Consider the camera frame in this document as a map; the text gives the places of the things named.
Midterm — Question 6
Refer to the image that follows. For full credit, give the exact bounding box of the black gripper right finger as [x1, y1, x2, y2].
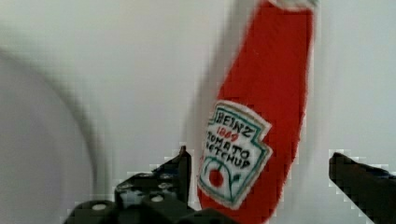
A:
[329, 152, 396, 224]

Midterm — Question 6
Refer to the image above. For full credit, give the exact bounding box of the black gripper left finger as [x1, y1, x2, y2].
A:
[64, 147, 237, 224]

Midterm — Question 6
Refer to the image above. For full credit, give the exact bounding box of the red ketchup bottle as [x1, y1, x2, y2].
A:
[197, 0, 316, 224]

